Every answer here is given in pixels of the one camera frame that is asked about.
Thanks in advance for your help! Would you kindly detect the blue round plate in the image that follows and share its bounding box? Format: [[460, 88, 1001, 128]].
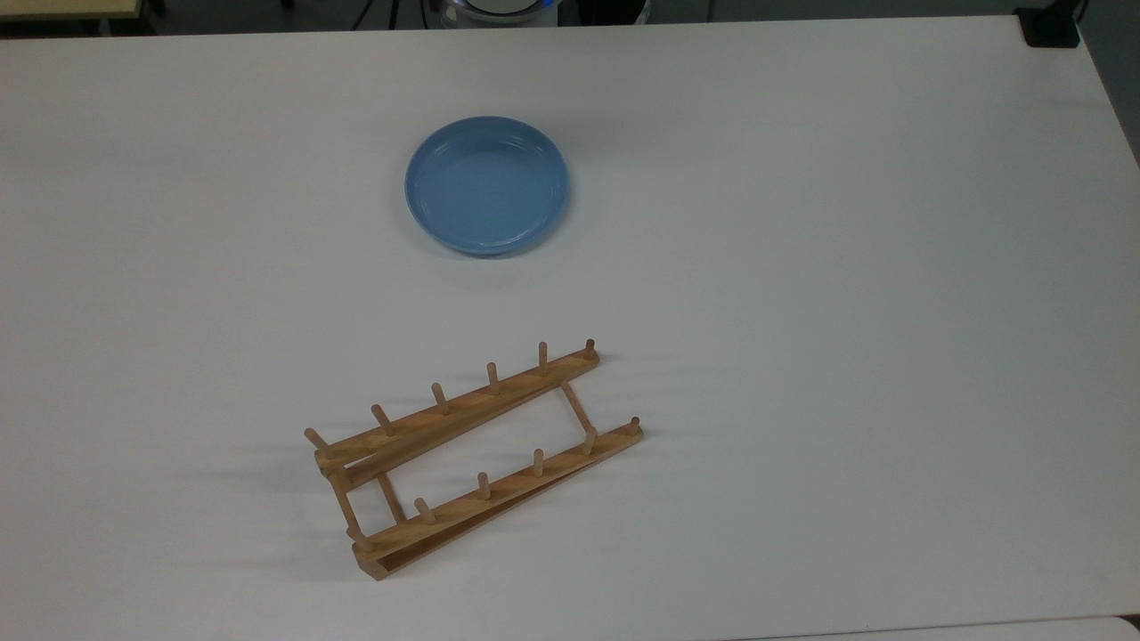
[[404, 116, 571, 258]]

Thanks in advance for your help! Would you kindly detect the wooden plate rack with pegs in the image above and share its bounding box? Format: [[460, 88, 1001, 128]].
[[304, 337, 645, 582]]

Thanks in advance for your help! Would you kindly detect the black clamp block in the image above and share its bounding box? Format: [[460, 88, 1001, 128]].
[[1014, 0, 1083, 49]]

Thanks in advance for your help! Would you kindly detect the yellow wooden table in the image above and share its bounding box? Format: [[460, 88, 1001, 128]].
[[0, 0, 145, 22]]

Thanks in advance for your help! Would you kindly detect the white robot base blue ring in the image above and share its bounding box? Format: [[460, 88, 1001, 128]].
[[443, 0, 560, 28]]

